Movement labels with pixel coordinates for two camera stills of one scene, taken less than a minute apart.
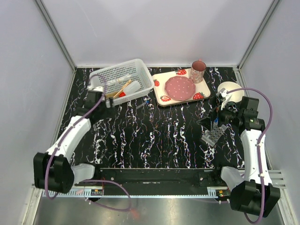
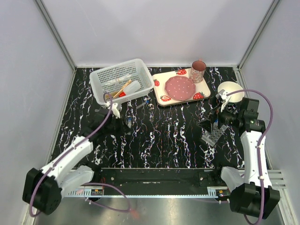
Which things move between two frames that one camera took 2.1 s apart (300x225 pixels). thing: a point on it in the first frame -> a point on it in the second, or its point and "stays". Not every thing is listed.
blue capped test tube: (147, 101) stays
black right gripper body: (227, 116) stays
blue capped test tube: (215, 122) stays
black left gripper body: (105, 113) -> (116, 127)
